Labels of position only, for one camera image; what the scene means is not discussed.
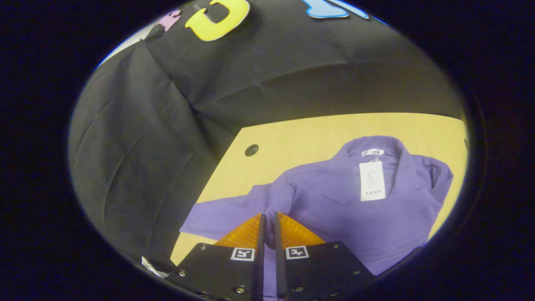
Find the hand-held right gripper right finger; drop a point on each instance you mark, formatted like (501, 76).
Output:
(281, 259)

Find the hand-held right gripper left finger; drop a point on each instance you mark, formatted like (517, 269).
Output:
(259, 259)

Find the purple knit cardigan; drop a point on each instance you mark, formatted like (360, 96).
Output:
(334, 217)

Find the white paper piece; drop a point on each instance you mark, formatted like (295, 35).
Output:
(152, 267)

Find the white paper hang tag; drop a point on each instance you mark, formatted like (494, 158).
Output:
(372, 182)

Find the black backdrop cloth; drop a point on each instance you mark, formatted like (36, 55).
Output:
(146, 146)

